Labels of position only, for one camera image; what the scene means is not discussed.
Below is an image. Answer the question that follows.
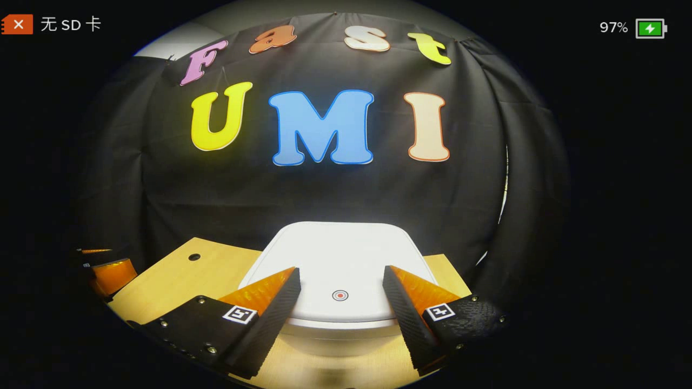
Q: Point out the black backdrop cloth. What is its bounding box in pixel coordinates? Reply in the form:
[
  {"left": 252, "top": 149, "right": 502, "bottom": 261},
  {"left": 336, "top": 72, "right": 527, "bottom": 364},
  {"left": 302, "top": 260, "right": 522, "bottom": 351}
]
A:
[{"left": 76, "top": 12, "right": 571, "bottom": 303}]

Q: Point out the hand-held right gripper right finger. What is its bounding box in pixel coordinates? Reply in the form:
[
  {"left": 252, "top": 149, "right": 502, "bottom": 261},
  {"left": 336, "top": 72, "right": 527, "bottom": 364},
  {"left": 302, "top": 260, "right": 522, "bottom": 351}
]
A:
[{"left": 382, "top": 265, "right": 511, "bottom": 377}]

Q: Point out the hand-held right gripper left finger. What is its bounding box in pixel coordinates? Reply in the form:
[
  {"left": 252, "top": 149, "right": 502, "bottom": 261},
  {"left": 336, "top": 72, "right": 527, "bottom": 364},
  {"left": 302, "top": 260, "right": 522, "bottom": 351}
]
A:
[{"left": 127, "top": 266, "right": 302, "bottom": 380}]

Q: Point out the wooden desktop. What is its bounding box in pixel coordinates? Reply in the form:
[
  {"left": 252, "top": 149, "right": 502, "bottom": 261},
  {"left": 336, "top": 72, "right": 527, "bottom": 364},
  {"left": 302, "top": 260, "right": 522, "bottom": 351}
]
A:
[{"left": 107, "top": 237, "right": 472, "bottom": 389}]

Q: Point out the white desktop garbage bin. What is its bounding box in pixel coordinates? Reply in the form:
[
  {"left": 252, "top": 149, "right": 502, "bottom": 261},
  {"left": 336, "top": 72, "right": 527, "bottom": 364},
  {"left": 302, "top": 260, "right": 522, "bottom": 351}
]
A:
[{"left": 238, "top": 221, "right": 440, "bottom": 357}]

